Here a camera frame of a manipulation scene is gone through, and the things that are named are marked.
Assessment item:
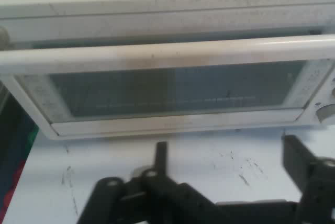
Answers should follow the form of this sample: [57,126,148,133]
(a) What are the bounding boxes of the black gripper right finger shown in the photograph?
[282,135,335,224]

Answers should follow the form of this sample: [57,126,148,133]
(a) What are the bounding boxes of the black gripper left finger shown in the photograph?
[77,141,220,224]

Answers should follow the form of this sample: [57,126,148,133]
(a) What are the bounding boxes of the white glass oven door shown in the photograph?
[0,34,335,137]

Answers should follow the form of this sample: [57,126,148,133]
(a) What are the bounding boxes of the silver oven knob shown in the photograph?
[315,103,335,125]

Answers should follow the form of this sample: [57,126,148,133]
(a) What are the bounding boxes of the multicolour foam floor mat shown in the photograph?
[0,95,40,209]

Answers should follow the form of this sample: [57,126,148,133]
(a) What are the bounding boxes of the white toaster oven body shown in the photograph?
[0,0,335,141]

